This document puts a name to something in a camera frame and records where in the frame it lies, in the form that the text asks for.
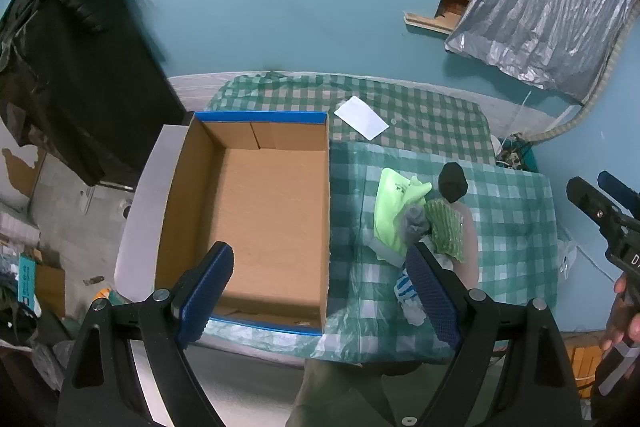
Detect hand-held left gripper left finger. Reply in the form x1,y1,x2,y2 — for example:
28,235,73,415
57,241,236,427

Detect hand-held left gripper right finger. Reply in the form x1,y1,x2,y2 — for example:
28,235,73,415
404,241,583,427

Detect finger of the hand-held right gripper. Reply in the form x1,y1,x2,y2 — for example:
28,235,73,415
597,171,640,220
566,177,627,238

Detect white blue striped sock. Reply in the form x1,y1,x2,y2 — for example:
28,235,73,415
394,252,453,327

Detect pale pink sock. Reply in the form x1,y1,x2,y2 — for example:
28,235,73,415
452,204,482,288

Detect green striped sock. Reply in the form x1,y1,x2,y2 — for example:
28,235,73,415
424,198,466,264

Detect grey sock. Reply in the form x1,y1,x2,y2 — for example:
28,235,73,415
367,204,431,265

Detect neon green cloth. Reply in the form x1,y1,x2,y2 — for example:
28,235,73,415
374,168,433,255

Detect blue-sided cardboard box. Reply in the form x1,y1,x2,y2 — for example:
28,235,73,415
154,111,332,337

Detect black knit sock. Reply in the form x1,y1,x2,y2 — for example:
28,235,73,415
439,162,468,204

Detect person's right hand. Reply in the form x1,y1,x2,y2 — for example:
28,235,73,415
602,274,640,350

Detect green white checked plastic sheet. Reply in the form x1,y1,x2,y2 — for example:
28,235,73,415
200,139,560,365

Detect white power strip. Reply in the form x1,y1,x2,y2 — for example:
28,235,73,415
500,146,526,168

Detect orange wooden crate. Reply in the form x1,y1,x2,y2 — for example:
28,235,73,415
565,344,608,400

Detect person's olive trouser leg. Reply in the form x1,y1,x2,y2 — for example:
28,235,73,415
287,359,441,427

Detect teal printed carton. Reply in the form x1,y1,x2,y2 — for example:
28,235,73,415
17,254,38,308

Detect green brown checked cloth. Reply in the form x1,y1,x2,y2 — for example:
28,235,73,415
205,72,498,165

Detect white paper card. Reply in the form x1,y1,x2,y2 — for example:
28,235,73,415
334,96,390,140

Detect silver foil cover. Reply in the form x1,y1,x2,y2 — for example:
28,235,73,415
445,0,636,102

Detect wooden plank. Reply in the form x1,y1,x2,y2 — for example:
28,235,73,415
403,11,453,35

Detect black hanging jacket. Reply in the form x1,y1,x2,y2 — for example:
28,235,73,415
0,0,188,188

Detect teal bag with rope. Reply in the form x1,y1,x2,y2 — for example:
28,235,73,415
495,134,541,172

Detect beige corrugated hose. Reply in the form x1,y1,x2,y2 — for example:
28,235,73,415
520,7,631,142

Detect white cable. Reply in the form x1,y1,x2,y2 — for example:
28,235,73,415
505,91,532,142

